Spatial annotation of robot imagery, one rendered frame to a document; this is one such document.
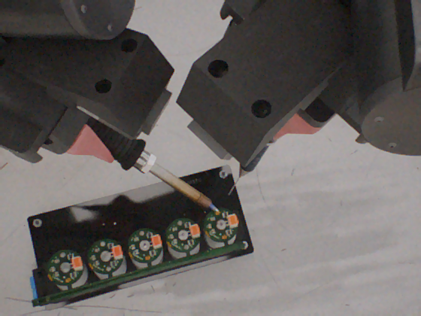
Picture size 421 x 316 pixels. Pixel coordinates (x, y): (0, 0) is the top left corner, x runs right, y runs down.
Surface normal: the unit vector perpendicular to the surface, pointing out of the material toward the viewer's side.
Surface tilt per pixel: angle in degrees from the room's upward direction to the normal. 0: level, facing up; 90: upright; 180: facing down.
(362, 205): 0
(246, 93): 18
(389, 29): 44
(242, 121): 72
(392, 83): 49
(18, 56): 28
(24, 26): 80
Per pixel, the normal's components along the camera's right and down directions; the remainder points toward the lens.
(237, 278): 0.03, -0.25
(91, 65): -0.39, -0.45
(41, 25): -0.29, 0.86
